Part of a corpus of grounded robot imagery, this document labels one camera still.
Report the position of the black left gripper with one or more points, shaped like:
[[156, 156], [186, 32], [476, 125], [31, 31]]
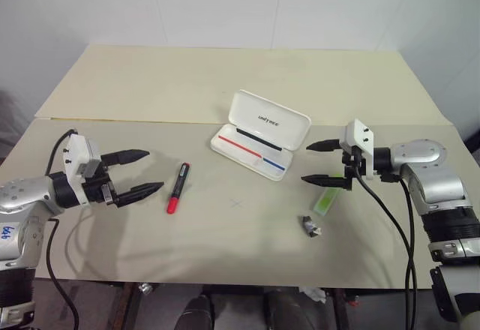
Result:
[[98, 191]]

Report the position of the black binder clip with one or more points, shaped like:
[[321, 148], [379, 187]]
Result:
[[309, 225]]

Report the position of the silver metal bolt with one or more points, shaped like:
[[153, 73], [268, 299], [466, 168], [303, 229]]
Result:
[[145, 288]]

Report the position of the green translucent plastic eraser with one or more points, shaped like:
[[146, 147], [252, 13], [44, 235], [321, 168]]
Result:
[[324, 202]]

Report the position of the black pen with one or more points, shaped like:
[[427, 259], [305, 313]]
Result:
[[258, 139]]

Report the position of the white open pencil case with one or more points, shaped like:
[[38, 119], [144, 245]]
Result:
[[270, 120]]

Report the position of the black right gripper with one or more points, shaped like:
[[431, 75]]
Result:
[[354, 163]]

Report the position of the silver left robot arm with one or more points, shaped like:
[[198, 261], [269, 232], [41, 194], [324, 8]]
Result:
[[22, 191]]

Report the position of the rusty brown table frame bar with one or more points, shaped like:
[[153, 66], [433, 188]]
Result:
[[122, 307]]

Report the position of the dark rounded shape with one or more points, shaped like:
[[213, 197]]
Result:
[[197, 313]]

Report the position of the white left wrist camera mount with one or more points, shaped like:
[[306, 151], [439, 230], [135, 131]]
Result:
[[77, 157]]

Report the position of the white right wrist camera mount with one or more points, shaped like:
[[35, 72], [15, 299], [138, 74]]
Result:
[[360, 135]]

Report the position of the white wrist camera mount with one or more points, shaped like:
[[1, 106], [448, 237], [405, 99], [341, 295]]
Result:
[[77, 157], [360, 135]]

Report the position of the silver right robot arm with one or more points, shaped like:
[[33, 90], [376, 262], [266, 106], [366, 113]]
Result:
[[431, 183]]

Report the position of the red and black marker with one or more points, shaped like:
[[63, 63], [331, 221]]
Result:
[[178, 187]]

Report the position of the crumpled white paper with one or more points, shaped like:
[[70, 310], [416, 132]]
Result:
[[314, 294]]

